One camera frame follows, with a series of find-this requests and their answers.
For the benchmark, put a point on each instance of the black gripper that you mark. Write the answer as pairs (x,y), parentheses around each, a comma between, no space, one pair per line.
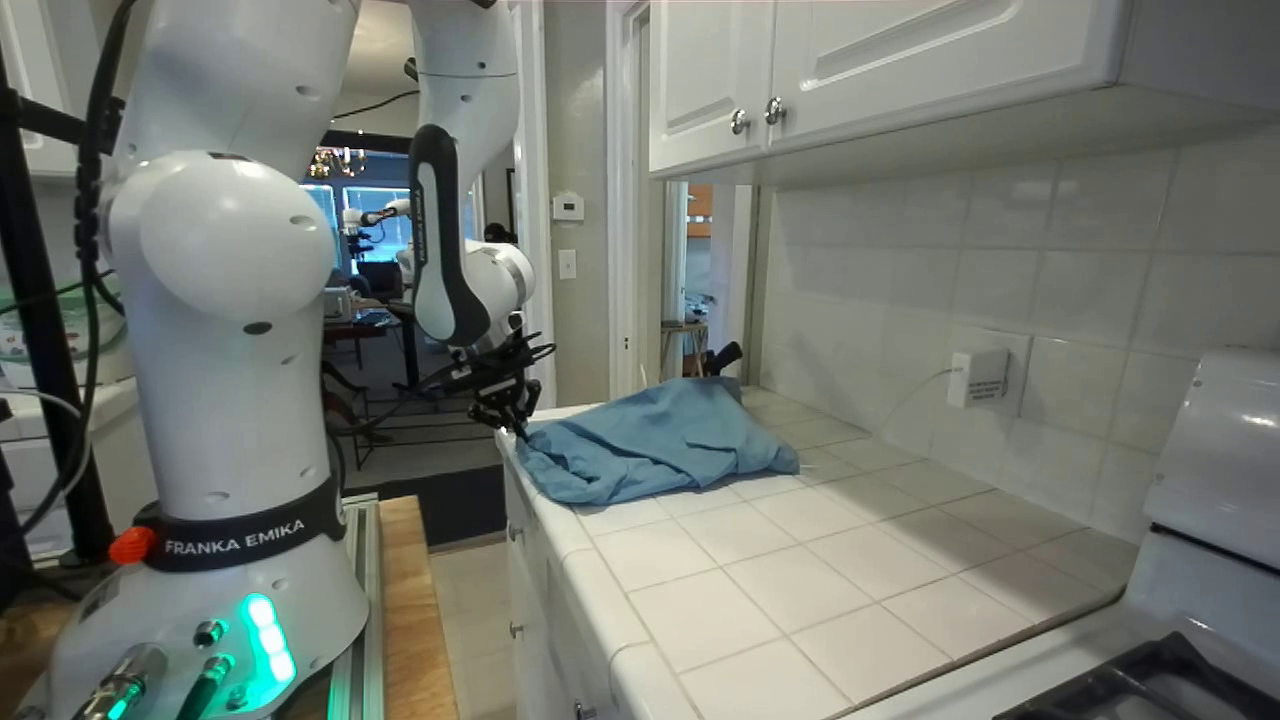
(507,363)

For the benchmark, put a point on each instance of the blue cloth towel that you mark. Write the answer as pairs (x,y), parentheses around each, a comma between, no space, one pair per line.
(655,441)

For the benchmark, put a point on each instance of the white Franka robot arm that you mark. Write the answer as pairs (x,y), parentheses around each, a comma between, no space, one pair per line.
(220,333)

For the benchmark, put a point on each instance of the black clamp stand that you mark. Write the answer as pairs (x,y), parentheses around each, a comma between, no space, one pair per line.
(726,363)

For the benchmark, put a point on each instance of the lit computer monitor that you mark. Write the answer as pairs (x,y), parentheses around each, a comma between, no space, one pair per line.
(380,226)

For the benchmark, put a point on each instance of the wooden base board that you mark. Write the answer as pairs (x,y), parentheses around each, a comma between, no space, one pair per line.
(418,612)

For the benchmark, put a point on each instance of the silver round cabinet knob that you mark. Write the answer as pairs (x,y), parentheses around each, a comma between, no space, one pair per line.
(740,123)
(779,108)

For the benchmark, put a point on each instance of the black cast iron burner grate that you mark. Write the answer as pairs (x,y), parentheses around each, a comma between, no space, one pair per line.
(1163,681)

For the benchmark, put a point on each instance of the white gas stove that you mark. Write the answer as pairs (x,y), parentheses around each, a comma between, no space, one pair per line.
(1213,455)

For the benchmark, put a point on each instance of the white light switch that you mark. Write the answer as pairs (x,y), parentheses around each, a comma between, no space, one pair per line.
(565,264)

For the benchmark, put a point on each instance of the white wall thermostat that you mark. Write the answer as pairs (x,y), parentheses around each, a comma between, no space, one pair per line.
(565,204)

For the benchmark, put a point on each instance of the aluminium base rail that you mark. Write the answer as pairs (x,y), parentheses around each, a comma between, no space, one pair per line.
(357,624)

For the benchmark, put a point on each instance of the black metal rack post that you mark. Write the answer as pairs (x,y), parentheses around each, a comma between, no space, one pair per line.
(43,333)

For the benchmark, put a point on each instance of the white wall outlet plate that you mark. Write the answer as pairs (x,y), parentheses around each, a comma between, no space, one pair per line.
(1022,372)

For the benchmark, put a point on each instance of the white wall cabinet box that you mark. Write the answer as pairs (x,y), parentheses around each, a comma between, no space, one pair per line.
(1003,145)

